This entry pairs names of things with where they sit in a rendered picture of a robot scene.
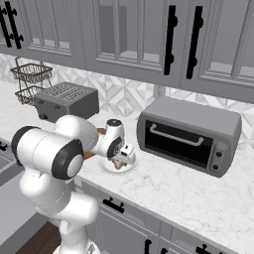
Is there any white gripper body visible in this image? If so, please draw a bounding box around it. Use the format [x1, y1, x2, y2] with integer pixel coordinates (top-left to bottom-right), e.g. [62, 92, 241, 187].
[120, 151, 138, 166]

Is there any white round plate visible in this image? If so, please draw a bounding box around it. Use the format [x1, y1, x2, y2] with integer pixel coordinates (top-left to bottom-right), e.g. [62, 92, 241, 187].
[100, 154, 140, 176]

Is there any brown meat piece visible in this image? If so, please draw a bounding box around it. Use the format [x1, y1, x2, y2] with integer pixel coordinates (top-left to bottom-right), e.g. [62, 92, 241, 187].
[111, 158, 131, 170]

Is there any grey drawer front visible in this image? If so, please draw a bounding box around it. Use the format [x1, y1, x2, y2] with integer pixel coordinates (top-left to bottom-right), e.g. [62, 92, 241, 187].
[80, 181, 164, 236]

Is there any grey base cupboard door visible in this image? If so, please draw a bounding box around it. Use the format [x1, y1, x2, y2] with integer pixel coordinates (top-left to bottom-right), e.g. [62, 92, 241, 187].
[93, 207, 161, 254]

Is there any grey toaster oven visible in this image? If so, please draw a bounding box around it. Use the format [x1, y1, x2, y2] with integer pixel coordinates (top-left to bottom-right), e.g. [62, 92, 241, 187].
[136, 95, 243, 180]

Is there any grey toaster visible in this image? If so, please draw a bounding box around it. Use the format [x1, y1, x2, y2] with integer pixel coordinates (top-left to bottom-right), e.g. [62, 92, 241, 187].
[34, 81, 100, 124]

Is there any grey glass cupboard door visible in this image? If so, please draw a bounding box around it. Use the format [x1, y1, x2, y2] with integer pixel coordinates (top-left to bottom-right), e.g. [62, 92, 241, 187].
[19, 0, 88, 70]
[83, 0, 185, 89]
[180, 0, 254, 104]
[0, 0, 29, 58]

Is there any grey toaster oven handle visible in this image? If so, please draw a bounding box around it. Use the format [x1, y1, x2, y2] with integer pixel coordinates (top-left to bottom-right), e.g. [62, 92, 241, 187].
[149, 123, 205, 148]

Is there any white wall socket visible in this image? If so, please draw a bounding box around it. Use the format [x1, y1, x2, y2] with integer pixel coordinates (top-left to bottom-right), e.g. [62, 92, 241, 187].
[153, 83, 167, 99]

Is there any dark wire basket stand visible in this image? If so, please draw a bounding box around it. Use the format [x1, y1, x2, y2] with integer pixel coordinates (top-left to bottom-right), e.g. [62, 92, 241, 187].
[9, 57, 55, 107]

